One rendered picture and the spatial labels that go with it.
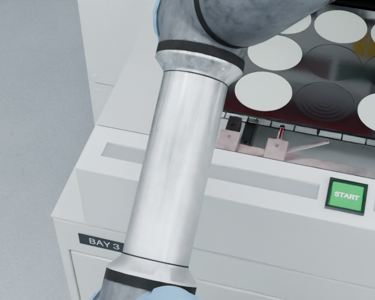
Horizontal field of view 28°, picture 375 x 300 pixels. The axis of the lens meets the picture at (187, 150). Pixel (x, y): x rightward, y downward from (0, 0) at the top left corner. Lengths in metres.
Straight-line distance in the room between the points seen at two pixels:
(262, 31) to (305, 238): 0.36
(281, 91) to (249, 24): 0.47
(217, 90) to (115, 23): 0.85
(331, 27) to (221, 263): 0.53
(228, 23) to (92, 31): 0.96
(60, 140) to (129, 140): 1.36
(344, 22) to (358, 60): 0.11
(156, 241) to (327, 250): 0.32
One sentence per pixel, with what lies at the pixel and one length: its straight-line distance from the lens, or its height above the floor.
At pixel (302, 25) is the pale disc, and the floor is 0.90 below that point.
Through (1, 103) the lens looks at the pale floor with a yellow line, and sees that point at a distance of 2.67.
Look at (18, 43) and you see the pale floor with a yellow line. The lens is 2.91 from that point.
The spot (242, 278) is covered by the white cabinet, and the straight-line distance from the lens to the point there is 1.24.
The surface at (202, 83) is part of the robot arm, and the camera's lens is 0.93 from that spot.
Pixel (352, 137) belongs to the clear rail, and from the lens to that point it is 1.27.
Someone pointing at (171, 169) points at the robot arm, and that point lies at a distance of 0.91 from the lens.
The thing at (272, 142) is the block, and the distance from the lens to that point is 1.23.
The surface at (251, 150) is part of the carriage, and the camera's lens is 1.25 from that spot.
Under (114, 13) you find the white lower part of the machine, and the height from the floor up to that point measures 0.75.
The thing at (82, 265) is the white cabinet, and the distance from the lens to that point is 1.35.
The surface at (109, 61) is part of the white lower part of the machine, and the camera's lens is 1.85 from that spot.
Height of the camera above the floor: 1.80
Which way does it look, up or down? 48 degrees down
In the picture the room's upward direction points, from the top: straight up
